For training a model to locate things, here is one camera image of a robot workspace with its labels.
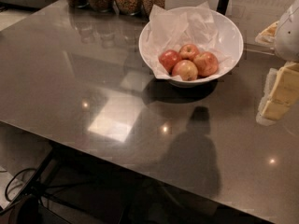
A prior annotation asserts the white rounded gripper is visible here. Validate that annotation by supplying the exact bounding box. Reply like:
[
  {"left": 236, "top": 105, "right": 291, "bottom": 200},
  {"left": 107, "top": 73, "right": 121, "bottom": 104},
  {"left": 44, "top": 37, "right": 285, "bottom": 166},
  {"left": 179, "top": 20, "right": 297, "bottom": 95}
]
[{"left": 255, "top": 0, "right": 299, "bottom": 126}]

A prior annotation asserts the white ceramic bowl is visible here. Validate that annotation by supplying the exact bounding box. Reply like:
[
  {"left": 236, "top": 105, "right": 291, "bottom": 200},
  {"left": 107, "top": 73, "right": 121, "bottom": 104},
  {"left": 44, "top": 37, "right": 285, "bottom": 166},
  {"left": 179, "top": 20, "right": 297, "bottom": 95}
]
[{"left": 138, "top": 6, "right": 245, "bottom": 88}]

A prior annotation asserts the red apple back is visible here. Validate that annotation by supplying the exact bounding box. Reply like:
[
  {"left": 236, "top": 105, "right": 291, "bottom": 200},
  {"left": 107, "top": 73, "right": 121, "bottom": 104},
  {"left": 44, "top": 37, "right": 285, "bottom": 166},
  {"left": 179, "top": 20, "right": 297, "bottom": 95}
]
[{"left": 178, "top": 44, "right": 200, "bottom": 61}]

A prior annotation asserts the red yellow apple front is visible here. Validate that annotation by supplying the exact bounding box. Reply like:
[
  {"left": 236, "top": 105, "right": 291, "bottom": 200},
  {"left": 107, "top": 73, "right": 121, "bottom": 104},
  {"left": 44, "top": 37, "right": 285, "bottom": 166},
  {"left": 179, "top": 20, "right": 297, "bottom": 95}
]
[{"left": 172, "top": 60, "right": 198, "bottom": 81}]

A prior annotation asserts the clear acrylic sign holder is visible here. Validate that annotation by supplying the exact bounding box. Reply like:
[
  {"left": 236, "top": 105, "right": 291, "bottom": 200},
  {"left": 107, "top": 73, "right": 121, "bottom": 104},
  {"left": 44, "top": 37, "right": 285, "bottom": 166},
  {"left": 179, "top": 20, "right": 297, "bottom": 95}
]
[{"left": 226, "top": 0, "right": 295, "bottom": 55}]

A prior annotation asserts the black cable on floor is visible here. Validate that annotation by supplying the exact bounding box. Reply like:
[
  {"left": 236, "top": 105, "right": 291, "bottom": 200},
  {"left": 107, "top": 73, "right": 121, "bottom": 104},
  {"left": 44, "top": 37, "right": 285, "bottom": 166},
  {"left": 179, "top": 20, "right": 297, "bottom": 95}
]
[{"left": 4, "top": 167, "right": 38, "bottom": 203}]

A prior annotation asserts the black table leg frame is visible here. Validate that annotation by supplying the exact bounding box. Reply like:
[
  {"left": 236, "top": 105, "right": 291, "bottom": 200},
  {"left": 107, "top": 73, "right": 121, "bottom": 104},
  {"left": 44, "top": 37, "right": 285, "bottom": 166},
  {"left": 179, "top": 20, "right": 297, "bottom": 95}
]
[{"left": 3, "top": 149, "right": 131, "bottom": 224}]

